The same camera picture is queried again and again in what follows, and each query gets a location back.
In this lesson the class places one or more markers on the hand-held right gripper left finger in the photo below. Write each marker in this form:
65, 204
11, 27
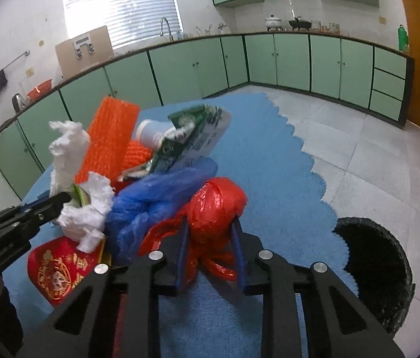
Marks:
183, 259

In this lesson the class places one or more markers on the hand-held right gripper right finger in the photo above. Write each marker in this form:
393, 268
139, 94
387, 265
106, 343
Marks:
238, 259

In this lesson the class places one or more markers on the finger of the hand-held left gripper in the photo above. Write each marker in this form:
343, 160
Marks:
20, 208
59, 200

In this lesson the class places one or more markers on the white tissue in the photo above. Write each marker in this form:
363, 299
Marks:
90, 216
69, 145

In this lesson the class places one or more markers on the red plastic bag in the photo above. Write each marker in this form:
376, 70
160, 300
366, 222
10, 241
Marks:
213, 201

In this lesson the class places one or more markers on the red packet with gold print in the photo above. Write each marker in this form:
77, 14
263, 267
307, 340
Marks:
59, 272

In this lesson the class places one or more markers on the blue plastic bag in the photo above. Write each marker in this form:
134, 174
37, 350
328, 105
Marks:
150, 201

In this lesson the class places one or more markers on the orange scrub pad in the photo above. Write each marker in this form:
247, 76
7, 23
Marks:
107, 138

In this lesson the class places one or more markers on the green and white carton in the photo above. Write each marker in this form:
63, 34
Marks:
191, 138

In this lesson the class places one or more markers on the black trash bin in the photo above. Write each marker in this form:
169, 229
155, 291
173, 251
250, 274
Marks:
381, 253

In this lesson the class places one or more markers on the blue mat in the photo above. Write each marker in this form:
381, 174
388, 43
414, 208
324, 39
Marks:
269, 179

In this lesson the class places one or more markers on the orange mesh scrubber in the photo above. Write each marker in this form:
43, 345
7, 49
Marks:
137, 154

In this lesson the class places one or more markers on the metal kettle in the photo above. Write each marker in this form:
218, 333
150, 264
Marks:
18, 102

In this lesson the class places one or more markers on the red plastic basin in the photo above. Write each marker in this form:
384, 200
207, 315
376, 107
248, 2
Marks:
40, 89

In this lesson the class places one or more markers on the brown cardboard box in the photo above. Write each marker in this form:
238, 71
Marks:
83, 57

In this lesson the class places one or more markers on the green base cabinets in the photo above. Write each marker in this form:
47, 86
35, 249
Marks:
292, 63

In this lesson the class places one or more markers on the metal faucet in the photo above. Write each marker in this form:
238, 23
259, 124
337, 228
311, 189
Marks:
165, 26

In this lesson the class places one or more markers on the white window blinds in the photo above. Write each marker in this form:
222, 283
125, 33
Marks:
120, 3

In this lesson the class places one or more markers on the white cooking pot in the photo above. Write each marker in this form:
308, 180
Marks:
273, 23

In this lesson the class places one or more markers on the row of glass jars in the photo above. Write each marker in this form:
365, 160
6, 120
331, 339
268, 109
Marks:
325, 27

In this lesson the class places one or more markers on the green thermos bottle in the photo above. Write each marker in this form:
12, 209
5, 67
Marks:
403, 39

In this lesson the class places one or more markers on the metal towel rail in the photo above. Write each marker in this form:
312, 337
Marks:
14, 61

